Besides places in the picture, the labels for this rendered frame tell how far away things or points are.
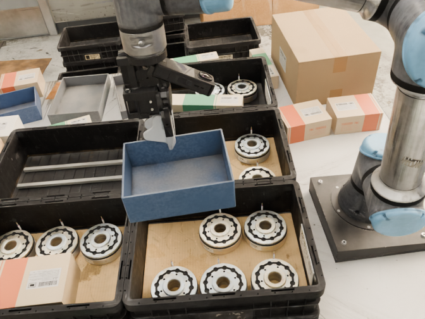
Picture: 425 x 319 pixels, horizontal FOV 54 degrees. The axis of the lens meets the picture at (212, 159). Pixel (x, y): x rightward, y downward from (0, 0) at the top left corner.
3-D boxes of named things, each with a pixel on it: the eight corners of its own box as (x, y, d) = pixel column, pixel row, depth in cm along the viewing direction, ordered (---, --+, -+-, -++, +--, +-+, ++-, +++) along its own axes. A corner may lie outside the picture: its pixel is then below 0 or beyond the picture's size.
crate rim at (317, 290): (297, 185, 104) (298, 178, 102) (326, 297, 82) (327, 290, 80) (136, 198, 104) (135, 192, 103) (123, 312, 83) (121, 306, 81)
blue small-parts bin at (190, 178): (224, 153, 89) (221, 128, 84) (236, 207, 78) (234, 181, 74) (130, 168, 88) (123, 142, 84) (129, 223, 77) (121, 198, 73)
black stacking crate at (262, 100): (264, 85, 154) (264, 57, 146) (276, 137, 132) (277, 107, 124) (157, 94, 155) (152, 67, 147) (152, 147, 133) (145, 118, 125)
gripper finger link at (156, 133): (148, 150, 86) (140, 111, 80) (177, 147, 86) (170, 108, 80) (147, 159, 83) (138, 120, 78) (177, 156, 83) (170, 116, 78)
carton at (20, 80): (45, 81, 188) (39, 67, 183) (43, 96, 179) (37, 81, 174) (8, 88, 186) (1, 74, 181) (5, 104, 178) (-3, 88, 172)
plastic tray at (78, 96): (101, 121, 163) (98, 111, 160) (50, 125, 164) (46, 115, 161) (111, 83, 183) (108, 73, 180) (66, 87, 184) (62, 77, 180)
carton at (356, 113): (334, 135, 147) (337, 118, 142) (324, 114, 156) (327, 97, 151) (379, 130, 148) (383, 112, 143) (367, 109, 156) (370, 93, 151)
